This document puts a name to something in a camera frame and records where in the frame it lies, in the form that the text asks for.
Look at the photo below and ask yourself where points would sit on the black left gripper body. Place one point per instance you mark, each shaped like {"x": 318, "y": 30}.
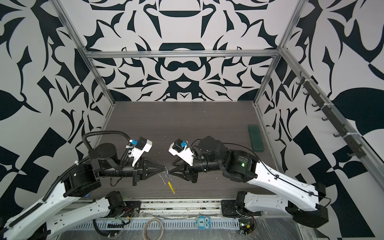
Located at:
{"x": 136, "y": 171}

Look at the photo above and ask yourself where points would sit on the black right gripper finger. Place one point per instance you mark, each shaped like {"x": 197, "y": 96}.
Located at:
{"x": 180, "y": 174}
{"x": 178, "y": 164}

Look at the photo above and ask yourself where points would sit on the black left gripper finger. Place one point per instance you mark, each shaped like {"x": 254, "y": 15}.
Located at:
{"x": 151, "y": 165}
{"x": 148, "y": 173}

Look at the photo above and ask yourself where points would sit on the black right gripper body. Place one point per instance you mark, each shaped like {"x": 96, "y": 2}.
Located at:
{"x": 193, "y": 171}

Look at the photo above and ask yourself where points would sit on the yellow key tag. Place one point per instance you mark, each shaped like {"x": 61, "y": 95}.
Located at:
{"x": 171, "y": 187}

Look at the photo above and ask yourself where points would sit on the metal keyring with keys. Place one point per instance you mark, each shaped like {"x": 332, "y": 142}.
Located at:
{"x": 168, "y": 175}

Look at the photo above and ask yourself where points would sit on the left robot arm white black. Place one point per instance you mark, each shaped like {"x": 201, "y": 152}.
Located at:
{"x": 44, "y": 220}

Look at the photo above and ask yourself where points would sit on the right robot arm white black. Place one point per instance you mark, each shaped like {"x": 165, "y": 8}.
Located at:
{"x": 288, "y": 196}

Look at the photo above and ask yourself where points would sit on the blue monster sticker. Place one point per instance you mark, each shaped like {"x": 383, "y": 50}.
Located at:
{"x": 203, "y": 223}

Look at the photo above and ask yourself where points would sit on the white tape roll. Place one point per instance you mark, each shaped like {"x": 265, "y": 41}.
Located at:
{"x": 153, "y": 224}

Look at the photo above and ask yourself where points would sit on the green rectangular plastic case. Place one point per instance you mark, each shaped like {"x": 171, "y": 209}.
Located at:
{"x": 256, "y": 138}

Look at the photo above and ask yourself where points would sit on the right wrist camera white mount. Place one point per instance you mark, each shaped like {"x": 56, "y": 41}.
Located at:
{"x": 183, "y": 150}

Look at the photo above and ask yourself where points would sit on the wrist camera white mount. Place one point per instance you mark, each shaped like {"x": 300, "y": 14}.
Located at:
{"x": 136, "y": 148}
{"x": 183, "y": 150}

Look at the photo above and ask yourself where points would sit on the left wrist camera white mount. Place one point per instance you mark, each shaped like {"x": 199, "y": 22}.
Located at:
{"x": 136, "y": 148}

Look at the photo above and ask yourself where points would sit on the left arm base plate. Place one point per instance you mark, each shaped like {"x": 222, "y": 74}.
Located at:
{"x": 131, "y": 209}

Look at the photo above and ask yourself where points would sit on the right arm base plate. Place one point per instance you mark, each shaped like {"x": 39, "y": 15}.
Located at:
{"x": 229, "y": 209}

